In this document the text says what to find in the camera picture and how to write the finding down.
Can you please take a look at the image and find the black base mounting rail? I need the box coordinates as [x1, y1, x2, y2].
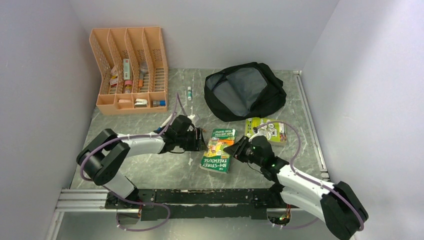
[104, 188, 287, 221]

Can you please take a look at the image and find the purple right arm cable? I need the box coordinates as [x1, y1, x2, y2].
[253, 120, 365, 232]

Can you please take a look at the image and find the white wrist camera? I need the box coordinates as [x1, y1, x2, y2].
[248, 132, 262, 142]
[188, 114, 200, 125]

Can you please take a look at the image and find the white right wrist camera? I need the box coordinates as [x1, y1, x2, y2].
[248, 132, 262, 142]

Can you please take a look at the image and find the lime green comic book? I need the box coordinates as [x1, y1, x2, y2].
[244, 117, 287, 146]

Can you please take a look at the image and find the orange marker in organizer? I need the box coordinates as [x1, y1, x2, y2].
[138, 71, 145, 88]

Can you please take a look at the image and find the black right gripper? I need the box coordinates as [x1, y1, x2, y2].
[224, 135, 264, 167]

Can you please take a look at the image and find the white green glue stick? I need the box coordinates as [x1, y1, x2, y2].
[187, 86, 193, 101]

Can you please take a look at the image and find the green treehouse book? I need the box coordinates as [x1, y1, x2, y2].
[199, 128, 237, 174]

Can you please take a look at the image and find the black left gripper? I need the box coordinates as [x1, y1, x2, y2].
[175, 126, 208, 151]

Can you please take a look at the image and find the peach plastic desk organizer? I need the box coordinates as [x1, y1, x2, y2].
[89, 26, 170, 115]

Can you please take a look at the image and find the pink eraser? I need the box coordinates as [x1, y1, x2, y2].
[118, 99, 132, 103]

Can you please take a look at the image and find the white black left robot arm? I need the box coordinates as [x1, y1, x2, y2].
[76, 115, 206, 208]

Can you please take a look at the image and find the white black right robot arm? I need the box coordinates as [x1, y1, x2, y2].
[223, 136, 369, 240]

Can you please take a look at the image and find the tall white pink box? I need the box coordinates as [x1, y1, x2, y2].
[122, 58, 131, 80]

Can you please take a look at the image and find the white blue marker pen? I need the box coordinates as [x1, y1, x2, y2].
[155, 114, 173, 133]

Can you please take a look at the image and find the aluminium side rail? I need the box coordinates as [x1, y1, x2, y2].
[292, 70, 330, 182]

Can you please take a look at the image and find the black student backpack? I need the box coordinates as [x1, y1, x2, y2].
[203, 62, 287, 122]

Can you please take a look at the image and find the white stapler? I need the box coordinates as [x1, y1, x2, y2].
[134, 98, 149, 108]

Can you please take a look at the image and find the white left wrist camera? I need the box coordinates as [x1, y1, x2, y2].
[188, 114, 200, 125]

